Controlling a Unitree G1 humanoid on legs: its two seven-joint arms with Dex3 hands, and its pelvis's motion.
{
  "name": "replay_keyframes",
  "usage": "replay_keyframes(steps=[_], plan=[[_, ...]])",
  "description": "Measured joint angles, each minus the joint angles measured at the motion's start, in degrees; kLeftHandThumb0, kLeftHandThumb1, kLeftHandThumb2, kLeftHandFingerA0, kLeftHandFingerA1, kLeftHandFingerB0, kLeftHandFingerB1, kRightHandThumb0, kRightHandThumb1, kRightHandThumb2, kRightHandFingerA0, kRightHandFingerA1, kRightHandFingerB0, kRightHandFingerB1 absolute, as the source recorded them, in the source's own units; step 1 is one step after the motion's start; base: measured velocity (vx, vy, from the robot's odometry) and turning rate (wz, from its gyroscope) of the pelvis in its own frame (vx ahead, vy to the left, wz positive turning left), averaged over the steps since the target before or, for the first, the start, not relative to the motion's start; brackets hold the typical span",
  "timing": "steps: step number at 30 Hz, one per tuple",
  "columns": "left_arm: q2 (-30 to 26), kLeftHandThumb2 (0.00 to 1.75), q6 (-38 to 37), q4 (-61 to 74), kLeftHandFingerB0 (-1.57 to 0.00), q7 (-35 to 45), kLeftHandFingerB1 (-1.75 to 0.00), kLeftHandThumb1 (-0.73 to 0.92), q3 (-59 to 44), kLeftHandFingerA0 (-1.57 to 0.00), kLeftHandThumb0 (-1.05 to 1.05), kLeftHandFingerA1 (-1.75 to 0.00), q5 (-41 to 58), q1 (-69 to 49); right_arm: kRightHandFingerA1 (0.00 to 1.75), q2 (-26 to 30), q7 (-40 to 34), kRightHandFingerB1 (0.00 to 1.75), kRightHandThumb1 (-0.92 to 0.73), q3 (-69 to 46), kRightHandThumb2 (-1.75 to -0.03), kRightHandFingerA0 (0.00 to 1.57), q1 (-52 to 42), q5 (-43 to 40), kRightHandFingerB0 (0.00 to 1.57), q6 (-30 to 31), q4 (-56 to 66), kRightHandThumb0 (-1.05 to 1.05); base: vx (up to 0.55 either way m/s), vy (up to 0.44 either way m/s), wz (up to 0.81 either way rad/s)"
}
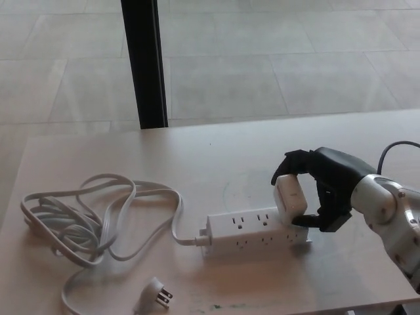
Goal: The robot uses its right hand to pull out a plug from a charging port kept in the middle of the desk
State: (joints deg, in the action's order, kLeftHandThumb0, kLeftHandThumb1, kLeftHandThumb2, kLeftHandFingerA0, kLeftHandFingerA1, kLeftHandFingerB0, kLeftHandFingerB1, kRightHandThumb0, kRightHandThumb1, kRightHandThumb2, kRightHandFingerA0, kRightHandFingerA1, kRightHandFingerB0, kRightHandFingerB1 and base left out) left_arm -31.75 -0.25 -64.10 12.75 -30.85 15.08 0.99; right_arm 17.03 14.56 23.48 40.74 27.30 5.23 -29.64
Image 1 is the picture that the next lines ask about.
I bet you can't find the white angled wall plug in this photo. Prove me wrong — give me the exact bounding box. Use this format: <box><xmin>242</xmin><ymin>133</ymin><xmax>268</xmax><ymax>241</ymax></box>
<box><xmin>132</xmin><ymin>276</ymin><xmax>174</xmax><ymax>313</ymax></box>

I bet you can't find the white power strip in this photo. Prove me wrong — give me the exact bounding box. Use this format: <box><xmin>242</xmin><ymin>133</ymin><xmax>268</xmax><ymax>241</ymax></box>
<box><xmin>198</xmin><ymin>206</ymin><xmax>312</xmax><ymax>260</ymax></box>

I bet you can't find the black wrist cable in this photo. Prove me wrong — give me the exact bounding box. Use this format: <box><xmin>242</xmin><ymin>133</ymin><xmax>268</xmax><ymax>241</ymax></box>
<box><xmin>377</xmin><ymin>140</ymin><xmax>420</xmax><ymax>175</ymax></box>

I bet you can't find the white flat power cord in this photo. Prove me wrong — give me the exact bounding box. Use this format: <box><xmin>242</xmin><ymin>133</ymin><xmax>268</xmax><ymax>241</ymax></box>
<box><xmin>20</xmin><ymin>174</ymin><xmax>208</xmax><ymax>315</ymax></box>

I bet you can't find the black window frame post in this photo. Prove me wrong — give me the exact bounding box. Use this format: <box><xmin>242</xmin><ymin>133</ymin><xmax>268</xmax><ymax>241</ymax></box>
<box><xmin>120</xmin><ymin>0</ymin><xmax>169</xmax><ymax>129</ymax></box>

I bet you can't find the white square charger adapter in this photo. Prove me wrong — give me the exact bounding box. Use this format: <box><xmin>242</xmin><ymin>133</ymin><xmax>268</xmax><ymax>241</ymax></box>
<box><xmin>272</xmin><ymin>175</ymin><xmax>309</xmax><ymax>224</ymax></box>

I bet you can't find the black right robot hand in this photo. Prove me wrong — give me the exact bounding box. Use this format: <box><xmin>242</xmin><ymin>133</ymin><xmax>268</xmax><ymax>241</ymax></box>
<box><xmin>270</xmin><ymin>146</ymin><xmax>377</xmax><ymax>234</ymax></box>

